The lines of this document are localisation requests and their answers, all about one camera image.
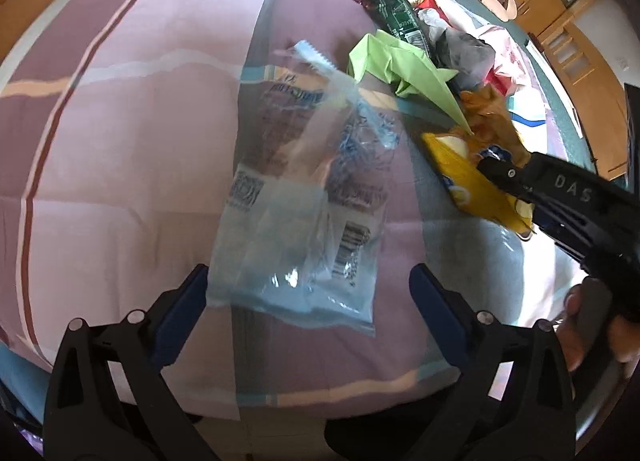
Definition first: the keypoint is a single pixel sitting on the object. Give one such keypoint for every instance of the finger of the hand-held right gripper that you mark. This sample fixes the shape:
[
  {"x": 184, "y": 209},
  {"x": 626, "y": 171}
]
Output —
[{"x": 505, "y": 176}]

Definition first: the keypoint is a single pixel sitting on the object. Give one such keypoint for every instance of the black screen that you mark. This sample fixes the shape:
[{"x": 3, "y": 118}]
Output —
[{"x": 633, "y": 131}]

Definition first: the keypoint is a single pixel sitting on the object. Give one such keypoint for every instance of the yellow snack packet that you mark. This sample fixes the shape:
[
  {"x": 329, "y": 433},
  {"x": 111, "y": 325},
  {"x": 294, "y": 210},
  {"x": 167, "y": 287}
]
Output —
[{"x": 465, "y": 176}]

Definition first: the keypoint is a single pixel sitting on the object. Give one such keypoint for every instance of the pink patchwork blanket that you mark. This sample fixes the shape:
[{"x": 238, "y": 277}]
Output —
[{"x": 140, "y": 141}]

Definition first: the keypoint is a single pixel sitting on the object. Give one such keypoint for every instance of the dark green snack wrapper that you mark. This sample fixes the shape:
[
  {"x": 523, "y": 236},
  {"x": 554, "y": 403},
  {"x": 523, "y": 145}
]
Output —
[{"x": 395, "y": 6}]

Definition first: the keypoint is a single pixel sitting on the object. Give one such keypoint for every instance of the small red snack packet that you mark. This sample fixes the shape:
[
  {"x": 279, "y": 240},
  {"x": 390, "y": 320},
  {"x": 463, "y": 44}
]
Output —
[{"x": 427, "y": 1}]

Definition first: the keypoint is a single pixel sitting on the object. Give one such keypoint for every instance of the wooden cabinet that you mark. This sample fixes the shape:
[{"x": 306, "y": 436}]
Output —
[{"x": 575, "y": 56}]

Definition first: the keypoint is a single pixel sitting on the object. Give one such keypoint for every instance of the pink plastic bag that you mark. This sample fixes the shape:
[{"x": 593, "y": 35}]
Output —
[{"x": 505, "y": 51}]

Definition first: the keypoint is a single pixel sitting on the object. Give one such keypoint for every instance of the orange crumpled wrapper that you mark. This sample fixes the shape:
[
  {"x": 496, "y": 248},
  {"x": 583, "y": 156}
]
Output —
[{"x": 490, "y": 111}]

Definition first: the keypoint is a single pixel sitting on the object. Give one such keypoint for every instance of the green crumpled paper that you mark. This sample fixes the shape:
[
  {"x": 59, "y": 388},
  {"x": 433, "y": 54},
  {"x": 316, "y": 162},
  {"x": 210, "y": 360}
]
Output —
[{"x": 400, "y": 61}]

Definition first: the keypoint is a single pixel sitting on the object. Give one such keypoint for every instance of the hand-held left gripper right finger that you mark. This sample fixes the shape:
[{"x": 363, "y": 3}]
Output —
[{"x": 437, "y": 316}]

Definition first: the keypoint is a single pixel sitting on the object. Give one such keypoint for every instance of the grey plastic bag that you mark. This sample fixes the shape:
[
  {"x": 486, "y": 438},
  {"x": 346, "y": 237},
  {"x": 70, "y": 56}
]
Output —
[{"x": 465, "y": 53}]

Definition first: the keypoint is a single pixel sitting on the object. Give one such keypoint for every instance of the clear plastic bag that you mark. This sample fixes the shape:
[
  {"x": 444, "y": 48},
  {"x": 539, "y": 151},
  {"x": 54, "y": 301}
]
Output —
[{"x": 280, "y": 241}]

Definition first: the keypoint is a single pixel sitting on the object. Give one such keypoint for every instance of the white crumpled plastic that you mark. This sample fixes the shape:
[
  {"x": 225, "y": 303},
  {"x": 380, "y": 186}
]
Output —
[{"x": 432, "y": 23}]

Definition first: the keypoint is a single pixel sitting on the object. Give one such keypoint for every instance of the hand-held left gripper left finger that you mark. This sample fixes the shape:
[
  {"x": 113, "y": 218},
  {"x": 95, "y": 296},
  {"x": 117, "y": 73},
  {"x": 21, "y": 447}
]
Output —
[{"x": 182, "y": 311}]

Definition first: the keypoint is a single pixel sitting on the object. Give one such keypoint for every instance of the person's right hand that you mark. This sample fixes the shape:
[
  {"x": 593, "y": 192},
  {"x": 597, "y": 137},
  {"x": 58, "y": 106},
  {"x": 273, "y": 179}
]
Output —
[{"x": 572, "y": 336}]

